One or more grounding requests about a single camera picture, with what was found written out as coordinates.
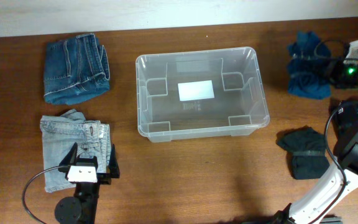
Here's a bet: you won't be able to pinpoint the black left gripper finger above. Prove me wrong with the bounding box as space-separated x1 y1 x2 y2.
108 144 120 179
58 142 78 170

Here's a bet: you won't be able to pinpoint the blue shirt bundle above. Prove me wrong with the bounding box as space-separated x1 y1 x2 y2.
287 31 331 100

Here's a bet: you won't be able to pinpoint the black shirt with logo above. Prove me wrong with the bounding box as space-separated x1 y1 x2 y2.
329 98 358 138

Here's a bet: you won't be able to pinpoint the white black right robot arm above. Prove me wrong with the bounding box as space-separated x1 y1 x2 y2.
270 101 358 223

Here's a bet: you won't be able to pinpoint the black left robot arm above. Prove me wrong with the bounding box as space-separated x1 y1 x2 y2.
55 144 120 224

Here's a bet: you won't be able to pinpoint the light blue folded jeans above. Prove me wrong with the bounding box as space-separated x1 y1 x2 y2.
39 108 112 194

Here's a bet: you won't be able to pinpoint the black folded shirt front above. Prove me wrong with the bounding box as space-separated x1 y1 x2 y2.
276 126 329 180

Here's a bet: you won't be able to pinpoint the dark blue folded jeans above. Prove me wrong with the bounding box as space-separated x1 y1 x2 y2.
44 33 111 105

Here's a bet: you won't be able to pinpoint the clear plastic storage bin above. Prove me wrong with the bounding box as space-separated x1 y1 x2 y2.
135 47 270 142

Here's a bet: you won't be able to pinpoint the white label in bin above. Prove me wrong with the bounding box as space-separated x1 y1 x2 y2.
178 80 214 101

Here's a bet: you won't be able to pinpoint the black left camera cable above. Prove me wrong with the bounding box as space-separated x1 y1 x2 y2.
21 165 71 224

